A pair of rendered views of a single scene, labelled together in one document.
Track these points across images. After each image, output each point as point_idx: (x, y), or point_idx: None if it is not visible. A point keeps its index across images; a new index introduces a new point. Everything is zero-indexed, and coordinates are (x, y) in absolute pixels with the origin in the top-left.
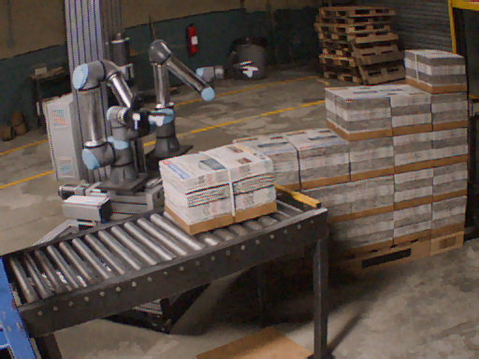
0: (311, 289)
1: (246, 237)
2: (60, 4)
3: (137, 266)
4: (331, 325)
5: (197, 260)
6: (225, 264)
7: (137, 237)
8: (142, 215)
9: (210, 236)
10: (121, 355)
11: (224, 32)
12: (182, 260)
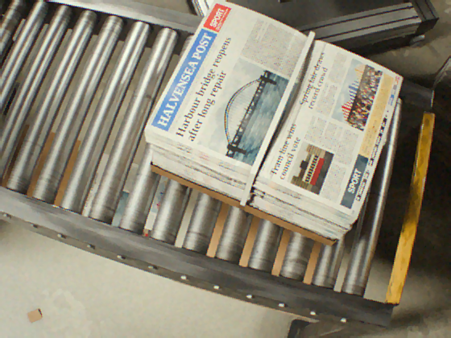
0: (449, 199)
1: (202, 272)
2: None
3: (12, 176)
4: (384, 296)
5: (92, 245)
6: (146, 268)
7: (106, 83)
8: (179, 23)
9: (173, 203)
10: (132, 88)
11: None
12: (68, 230)
